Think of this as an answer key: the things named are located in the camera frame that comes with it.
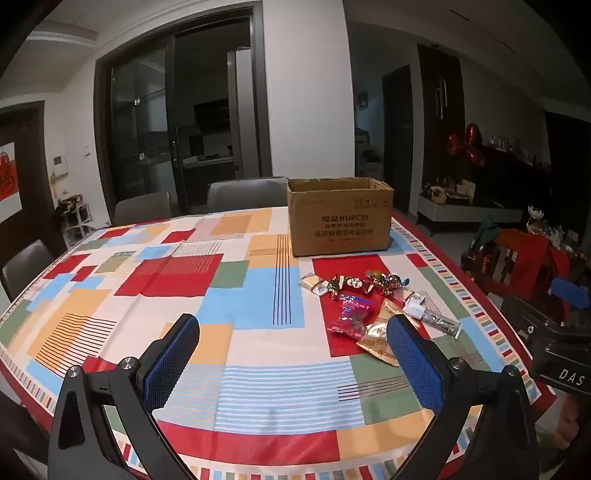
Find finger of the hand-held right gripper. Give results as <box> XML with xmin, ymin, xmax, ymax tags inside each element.
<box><xmin>549</xmin><ymin>276</ymin><xmax>591</xmax><ymax>320</ymax></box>

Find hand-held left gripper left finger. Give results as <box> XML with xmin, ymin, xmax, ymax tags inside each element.
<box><xmin>47</xmin><ymin>313</ymin><xmax>204</xmax><ymax>480</ymax></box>

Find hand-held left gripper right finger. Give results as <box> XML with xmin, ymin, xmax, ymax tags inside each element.
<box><xmin>385</xmin><ymin>314</ymin><xmax>541</xmax><ymax>480</ymax></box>

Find gold snack packet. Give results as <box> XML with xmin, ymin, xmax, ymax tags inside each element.
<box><xmin>356</xmin><ymin>320</ymin><xmax>400</xmax><ymax>367</ymax></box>

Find blue foil candy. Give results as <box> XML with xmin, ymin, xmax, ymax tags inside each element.
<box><xmin>381</xmin><ymin>273</ymin><xmax>411</xmax><ymax>296</ymax></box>

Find brown cardboard box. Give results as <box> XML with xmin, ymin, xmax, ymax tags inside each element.
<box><xmin>286</xmin><ymin>176</ymin><xmax>394</xmax><ymax>258</ymax></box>

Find silver stick snack packet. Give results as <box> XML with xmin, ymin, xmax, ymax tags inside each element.
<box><xmin>418</xmin><ymin>307</ymin><xmax>462</xmax><ymax>337</ymax></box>

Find red wooden chair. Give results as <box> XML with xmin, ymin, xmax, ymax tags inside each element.
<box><xmin>461</xmin><ymin>227</ymin><xmax>572</xmax><ymax>317</ymax></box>

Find small white snack packet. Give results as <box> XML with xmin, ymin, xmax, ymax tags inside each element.
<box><xmin>403</xmin><ymin>292</ymin><xmax>428</xmax><ymax>319</ymax></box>

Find translucent red snack packet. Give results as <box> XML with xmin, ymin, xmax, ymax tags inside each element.
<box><xmin>326</xmin><ymin>292</ymin><xmax>375</xmax><ymax>337</ymax></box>

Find colourful patchwork tablecloth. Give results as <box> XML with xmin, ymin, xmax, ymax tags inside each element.
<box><xmin>0</xmin><ymin>205</ymin><xmax>557</xmax><ymax>480</ymax></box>

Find green cloth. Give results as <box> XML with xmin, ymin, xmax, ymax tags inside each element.
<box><xmin>475</xmin><ymin>215</ymin><xmax>503</xmax><ymax>247</ymax></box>

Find white low sideboard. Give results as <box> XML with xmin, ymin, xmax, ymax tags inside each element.
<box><xmin>417</xmin><ymin>191</ymin><xmax>537</xmax><ymax>237</ymax></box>

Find grey dining chair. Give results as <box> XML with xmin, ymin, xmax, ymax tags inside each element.
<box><xmin>0</xmin><ymin>240</ymin><xmax>56</xmax><ymax>303</ymax></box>
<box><xmin>113</xmin><ymin>191</ymin><xmax>172</xmax><ymax>227</ymax></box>
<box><xmin>207</xmin><ymin>178</ymin><xmax>290</xmax><ymax>215</ymax></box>

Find white shoe rack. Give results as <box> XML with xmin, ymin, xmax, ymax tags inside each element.
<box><xmin>58</xmin><ymin>194</ymin><xmax>97</xmax><ymax>247</ymax></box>

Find red foil balloons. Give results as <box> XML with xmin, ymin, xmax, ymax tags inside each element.
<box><xmin>445</xmin><ymin>122</ymin><xmax>488</xmax><ymax>168</ymax></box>

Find cluttered white shelf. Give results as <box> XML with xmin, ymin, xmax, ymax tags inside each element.
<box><xmin>355</xmin><ymin>129</ymin><xmax>384</xmax><ymax>180</ymax></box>

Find dark room door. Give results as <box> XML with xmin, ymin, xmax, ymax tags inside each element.
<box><xmin>382</xmin><ymin>65</ymin><xmax>415</xmax><ymax>215</ymax></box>

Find dark wooden entrance door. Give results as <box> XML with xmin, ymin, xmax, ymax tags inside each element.
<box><xmin>0</xmin><ymin>102</ymin><xmax>60</xmax><ymax>271</ymax></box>

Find dark sliding glass door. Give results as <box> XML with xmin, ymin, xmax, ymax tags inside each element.
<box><xmin>95</xmin><ymin>14</ymin><xmax>273</xmax><ymax>224</ymax></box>

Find red and white door poster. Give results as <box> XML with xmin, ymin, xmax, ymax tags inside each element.
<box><xmin>0</xmin><ymin>141</ymin><xmax>22</xmax><ymax>215</ymax></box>

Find dark wardrobe with handles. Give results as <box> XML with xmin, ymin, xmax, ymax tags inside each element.
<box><xmin>418</xmin><ymin>44</ymin><xmax>467</xmax><ymax>188</ymax></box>

